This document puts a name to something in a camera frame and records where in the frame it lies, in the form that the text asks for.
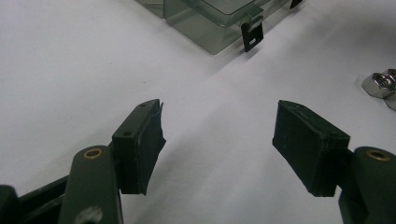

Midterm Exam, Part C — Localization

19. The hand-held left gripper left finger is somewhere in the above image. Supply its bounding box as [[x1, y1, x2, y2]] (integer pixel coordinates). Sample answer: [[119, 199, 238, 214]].
[[111, 98, 167, 196]]

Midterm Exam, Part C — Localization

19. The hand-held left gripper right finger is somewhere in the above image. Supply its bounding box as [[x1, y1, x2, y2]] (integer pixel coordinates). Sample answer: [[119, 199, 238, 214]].
[[272, 99, 351, 198]]

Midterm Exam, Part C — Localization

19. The steel hex nut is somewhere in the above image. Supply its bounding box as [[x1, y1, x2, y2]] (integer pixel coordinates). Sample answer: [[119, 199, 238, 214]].
[[361, 72, 396, 99], [382, 68, 396, 82]]

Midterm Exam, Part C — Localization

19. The grey transparent compartment box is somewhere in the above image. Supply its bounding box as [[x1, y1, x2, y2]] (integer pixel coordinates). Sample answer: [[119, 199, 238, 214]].
[[134, 0, 304, 56]]

